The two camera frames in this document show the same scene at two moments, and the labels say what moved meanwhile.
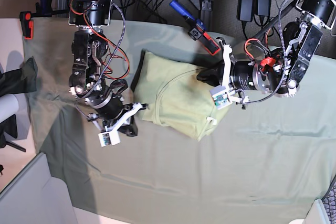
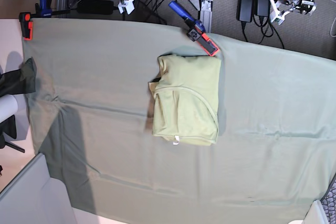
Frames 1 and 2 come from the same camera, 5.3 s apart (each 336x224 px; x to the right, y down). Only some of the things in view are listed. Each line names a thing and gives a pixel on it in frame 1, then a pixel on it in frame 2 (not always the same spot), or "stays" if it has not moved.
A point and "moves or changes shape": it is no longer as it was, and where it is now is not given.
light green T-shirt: x=176 y=98 moves or changes shape
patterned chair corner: x=329 y=200 stays
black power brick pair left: x=245 y=1 stays
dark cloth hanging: x=22 y=80 stays
